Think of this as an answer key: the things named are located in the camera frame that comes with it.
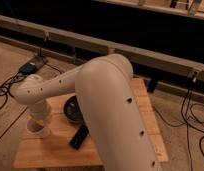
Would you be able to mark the black power adapter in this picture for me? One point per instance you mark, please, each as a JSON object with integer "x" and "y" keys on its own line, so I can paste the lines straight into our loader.
{"x": 28, "y": 68}

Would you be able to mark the black rectangular remote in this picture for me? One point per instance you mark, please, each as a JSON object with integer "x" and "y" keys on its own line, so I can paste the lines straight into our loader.
{"x": 79, "y": 137}

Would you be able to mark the black round bowl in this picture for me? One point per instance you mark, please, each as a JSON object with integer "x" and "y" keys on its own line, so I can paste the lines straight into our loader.
{"x": 72, "y": 111}

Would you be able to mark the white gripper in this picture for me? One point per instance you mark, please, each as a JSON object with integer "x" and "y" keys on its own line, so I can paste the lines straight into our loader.
{"x": 40, "y": 112}

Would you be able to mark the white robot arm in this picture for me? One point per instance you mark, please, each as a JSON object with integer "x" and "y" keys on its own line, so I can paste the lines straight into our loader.
{"x": 109, "y": 108}

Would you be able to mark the wooden shelf rail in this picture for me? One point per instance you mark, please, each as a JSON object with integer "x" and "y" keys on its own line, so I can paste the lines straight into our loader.
{"x": 140, "y": 56}

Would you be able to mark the white ceramic cup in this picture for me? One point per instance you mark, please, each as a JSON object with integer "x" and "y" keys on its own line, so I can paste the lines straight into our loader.
{"x": 36, "y": 129}

